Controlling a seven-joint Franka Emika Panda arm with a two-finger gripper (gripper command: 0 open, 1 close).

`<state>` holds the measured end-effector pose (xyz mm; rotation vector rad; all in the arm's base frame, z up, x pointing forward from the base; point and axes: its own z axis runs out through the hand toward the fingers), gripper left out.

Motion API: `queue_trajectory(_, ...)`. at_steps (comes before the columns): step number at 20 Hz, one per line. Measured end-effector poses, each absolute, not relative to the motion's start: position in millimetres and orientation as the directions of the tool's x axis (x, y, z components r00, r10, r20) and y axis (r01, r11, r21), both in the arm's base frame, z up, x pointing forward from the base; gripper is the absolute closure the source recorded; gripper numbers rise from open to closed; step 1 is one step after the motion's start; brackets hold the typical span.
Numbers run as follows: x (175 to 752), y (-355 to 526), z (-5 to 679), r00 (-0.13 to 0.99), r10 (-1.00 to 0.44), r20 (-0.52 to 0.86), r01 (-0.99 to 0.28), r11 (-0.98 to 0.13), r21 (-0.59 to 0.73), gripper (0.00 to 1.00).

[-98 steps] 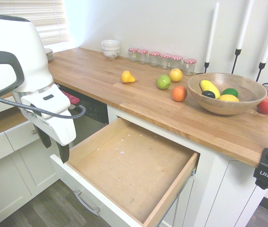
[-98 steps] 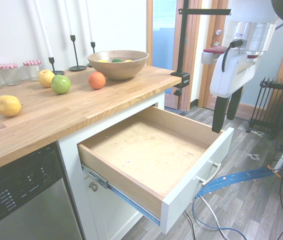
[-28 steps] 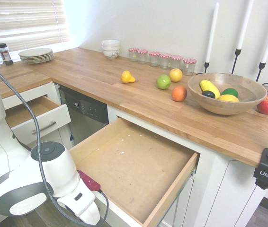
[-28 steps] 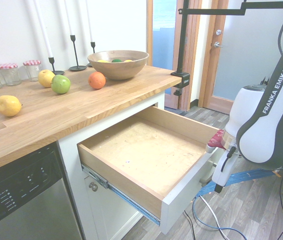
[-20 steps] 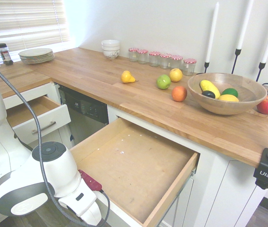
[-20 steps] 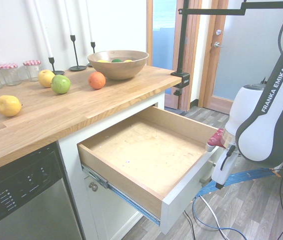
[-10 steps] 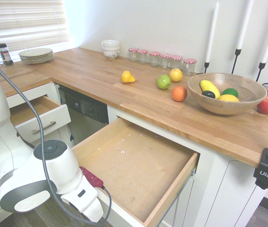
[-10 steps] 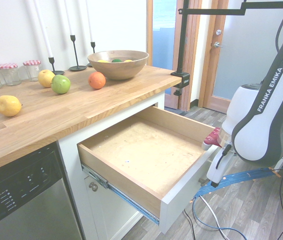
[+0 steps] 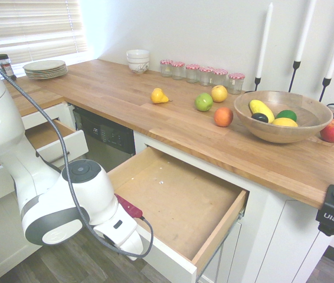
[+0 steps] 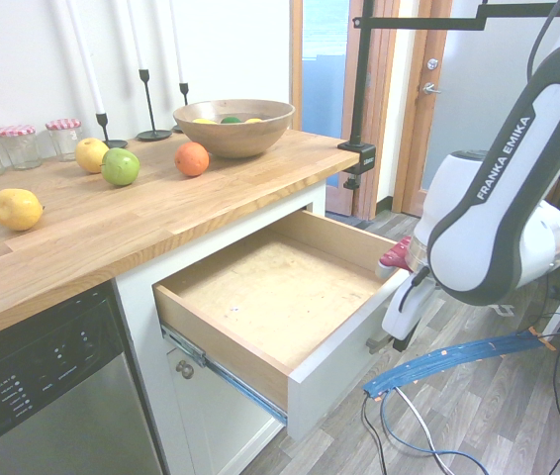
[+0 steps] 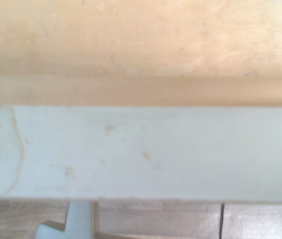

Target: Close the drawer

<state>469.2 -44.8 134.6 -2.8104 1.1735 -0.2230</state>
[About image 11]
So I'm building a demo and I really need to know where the white curved drawer handle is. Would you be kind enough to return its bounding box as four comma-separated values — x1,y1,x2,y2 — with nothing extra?
35,200,94,239

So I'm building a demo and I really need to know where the wooden drawer with white front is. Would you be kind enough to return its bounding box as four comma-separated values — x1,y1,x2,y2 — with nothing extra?
0,0,282,203

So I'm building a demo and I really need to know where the thin black cable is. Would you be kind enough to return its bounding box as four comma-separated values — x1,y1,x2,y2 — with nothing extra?
220,203,225,239

